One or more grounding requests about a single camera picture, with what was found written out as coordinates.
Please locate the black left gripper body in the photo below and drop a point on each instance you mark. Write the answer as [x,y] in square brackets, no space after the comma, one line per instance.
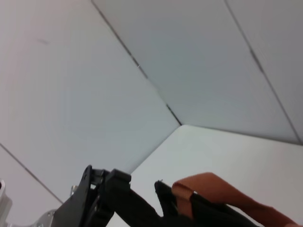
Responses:
[78,212]

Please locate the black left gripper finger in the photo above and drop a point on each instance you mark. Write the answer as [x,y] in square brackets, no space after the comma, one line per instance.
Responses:
[117,182]

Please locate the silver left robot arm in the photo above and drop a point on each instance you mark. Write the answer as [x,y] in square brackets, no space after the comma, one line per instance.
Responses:
[47,217]

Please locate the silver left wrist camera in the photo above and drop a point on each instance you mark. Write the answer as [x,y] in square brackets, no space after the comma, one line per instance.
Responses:
[4,198]

